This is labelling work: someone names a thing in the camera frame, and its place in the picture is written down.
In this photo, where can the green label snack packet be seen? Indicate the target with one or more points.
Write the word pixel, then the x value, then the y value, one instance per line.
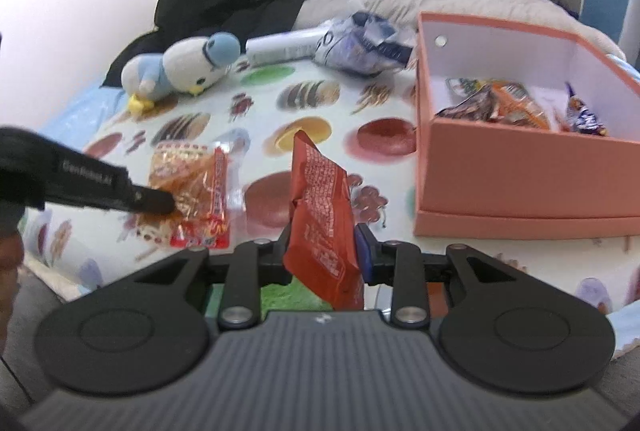
pixel 465 87

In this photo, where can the person's left forearm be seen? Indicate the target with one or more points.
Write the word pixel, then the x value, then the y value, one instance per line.
pixel 10 271

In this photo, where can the pink cardboard box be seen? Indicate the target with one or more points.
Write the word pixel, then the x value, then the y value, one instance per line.
pixel 500 176

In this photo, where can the white tube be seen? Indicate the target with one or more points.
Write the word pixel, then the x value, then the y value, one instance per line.
pixel 280 47

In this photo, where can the clear red label snack packet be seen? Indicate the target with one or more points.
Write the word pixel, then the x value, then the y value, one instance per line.
pixel 200 181

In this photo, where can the blue white plastic bag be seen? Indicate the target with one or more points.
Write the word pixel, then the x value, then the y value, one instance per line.
pixel 360 46

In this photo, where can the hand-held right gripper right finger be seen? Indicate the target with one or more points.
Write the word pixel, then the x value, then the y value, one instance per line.
pixel 364 256

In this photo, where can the dark brown snack packet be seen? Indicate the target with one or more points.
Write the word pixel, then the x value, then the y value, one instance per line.
pixel 467 107

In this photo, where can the brick red snack packet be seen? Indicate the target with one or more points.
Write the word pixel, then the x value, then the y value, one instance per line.
pixel 320 221

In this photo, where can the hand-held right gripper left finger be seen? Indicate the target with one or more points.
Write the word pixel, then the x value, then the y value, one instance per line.
pixel 245 271

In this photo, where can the blue white plush penguin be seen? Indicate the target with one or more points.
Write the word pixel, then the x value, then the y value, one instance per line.
pixel 185 61

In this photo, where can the food print mat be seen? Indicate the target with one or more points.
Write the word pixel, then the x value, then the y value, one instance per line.
pixel 260 111

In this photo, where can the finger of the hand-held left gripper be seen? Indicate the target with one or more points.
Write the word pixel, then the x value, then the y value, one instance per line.
pixel 150 201

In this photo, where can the purple snack packet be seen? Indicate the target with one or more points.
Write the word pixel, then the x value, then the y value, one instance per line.
pixel 585 116

